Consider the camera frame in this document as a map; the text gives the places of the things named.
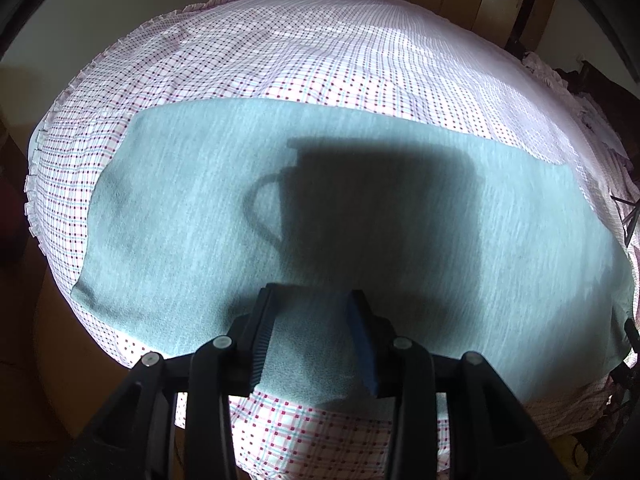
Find dark wooden headboard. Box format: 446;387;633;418
550;60;640;171

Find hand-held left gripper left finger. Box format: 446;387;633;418
63;283;277;480

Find grey pants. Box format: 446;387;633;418
70;98;635;407

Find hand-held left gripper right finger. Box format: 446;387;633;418
346;289;569;480

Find pink checked bed sheet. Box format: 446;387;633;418
23;0;640;480

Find wooden wardrobe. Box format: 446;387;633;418
370;0;560;51

